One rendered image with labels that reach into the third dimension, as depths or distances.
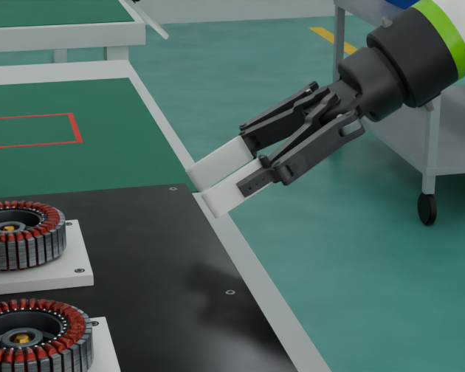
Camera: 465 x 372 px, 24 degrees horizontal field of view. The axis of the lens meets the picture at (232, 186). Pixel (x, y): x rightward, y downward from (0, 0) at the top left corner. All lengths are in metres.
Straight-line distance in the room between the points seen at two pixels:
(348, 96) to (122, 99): 0.74
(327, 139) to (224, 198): 0.12
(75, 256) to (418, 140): 2.51
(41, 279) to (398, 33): 0.43
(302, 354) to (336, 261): 2.06
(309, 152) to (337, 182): 2.59
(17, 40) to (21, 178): 1.01
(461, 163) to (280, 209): 0.58
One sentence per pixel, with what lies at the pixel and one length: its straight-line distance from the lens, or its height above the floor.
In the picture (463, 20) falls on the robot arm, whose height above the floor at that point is 1.01.
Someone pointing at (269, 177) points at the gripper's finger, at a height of 0.86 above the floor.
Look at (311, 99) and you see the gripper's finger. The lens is 1.13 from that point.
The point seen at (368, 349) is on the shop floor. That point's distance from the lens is 2.57.
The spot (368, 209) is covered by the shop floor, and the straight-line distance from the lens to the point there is 3.42.
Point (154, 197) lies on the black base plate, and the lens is 1.28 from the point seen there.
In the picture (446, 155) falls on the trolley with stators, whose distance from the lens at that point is 3.38.
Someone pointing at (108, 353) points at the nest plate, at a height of 0.78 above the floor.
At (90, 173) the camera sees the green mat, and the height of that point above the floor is 0.75.
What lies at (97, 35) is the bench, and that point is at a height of 0.72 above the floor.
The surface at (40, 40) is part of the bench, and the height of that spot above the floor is 0.72.
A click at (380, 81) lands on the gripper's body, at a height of 0.95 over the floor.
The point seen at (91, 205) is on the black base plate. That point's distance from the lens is 1.26.
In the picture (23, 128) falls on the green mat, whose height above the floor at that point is 0.75.
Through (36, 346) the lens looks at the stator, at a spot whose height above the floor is 0.82.
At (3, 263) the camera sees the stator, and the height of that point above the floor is 0.79.
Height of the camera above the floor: 1.21
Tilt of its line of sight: 20 degrees down
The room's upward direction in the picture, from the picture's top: straight up
